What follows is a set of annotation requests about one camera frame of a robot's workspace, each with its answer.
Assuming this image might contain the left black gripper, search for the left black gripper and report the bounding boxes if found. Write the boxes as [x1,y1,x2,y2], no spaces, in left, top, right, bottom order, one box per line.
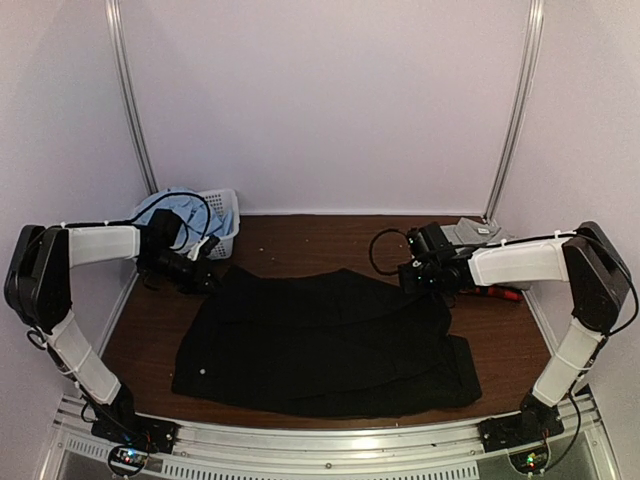
[140,247,227,295]

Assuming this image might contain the black long sleeve shirt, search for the black long sleeve shirt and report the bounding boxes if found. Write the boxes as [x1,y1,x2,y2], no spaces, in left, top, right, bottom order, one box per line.
[172,266,482,418]

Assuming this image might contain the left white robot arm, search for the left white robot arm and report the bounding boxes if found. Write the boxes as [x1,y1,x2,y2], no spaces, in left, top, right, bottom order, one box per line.
[4,209,220,444]

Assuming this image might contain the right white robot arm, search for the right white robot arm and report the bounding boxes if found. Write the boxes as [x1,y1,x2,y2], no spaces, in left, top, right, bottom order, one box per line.
[397,221,638,442]

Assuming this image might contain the grey folded button shirt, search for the grey folded button shirt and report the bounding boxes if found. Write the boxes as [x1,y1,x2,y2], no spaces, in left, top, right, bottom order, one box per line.
[443,218,514,245]

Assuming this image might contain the red black plaid shirt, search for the red black plaid shirt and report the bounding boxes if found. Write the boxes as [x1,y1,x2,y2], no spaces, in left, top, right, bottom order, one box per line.
[469,286,524,302]

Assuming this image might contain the light blue shirt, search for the light blue shirt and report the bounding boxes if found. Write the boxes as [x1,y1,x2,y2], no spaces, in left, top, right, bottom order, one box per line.
[132,185,236,251]

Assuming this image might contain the white plastic basket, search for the white plastic basket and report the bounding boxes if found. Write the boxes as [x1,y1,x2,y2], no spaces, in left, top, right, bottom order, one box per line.
[129,187,241,261]

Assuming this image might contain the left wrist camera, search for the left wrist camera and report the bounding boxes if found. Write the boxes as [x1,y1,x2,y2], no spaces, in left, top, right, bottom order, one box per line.
[188,235,220,261]

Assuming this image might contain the left black camera cable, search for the left black camera cable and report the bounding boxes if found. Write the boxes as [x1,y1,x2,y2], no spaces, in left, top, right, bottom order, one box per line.
[112,191,211,241]

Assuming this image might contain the right aluminium frame post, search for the right aluminium frame post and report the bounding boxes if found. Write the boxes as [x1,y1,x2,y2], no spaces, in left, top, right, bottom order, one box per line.
[483,0,545,225]

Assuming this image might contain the aluminium frame post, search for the aluminium frame post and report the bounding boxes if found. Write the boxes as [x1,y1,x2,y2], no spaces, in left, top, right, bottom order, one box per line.
[483,0,545,225]
[104,0,158,194]

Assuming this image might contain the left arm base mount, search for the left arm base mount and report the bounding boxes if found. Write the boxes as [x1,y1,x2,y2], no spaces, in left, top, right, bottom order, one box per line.
[85,385,178,479]

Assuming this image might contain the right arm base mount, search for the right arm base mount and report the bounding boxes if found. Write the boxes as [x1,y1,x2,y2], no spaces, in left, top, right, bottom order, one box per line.
[478,393,564,476]

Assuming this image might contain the left aluminium frame post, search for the left aluminium frame post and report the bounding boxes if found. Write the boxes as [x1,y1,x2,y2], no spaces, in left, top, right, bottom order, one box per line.
[104,0,158,194]

